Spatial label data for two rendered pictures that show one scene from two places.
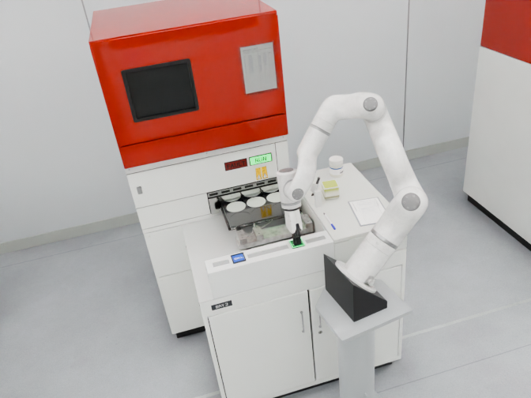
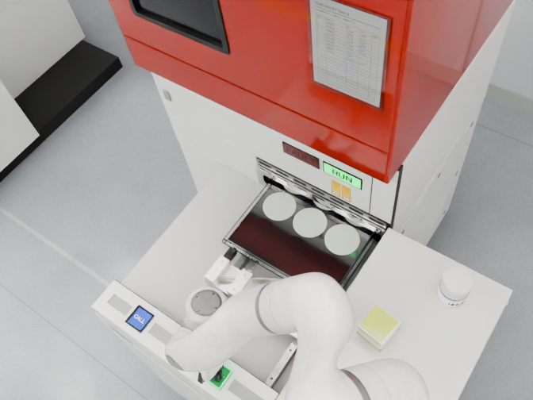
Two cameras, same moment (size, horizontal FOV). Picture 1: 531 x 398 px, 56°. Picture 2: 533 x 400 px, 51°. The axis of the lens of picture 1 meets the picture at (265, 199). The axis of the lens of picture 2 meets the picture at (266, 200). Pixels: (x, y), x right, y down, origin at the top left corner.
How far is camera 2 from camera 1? 177 cm
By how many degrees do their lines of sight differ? 46
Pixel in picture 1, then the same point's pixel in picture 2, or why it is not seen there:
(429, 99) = not seen: outside the picture
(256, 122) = (328, 132)
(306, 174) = (192, 356)
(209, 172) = (259, 136)
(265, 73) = (358, 71)
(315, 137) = (247, 319)
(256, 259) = (151, 344)
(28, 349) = (126, 134)
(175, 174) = (212, 109)
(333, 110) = (291, 317)
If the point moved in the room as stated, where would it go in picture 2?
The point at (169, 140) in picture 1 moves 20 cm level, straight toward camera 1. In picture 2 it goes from (187, 67) to (134, 120)
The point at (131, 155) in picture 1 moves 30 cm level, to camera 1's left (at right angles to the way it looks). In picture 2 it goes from (139, 55) to (80, 9)
